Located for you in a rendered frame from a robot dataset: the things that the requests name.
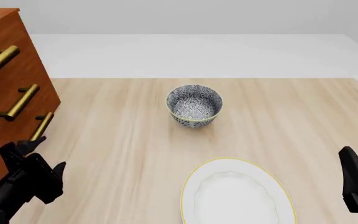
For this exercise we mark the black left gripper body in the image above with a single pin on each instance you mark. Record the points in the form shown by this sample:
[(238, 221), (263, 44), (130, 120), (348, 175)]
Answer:
[(31, 172)]

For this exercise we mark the blue patterned bowl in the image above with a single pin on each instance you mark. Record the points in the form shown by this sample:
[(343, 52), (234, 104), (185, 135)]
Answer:
[(194, 107)]

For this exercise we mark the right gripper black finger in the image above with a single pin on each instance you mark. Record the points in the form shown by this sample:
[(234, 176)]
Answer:
[(354, 170)]

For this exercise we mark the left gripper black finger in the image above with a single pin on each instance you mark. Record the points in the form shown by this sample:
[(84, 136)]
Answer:
[(60, 173), (31, 144)]

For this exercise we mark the white plate with yellow rim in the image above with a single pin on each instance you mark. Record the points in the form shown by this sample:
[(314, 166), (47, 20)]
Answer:
[(238, 193)]

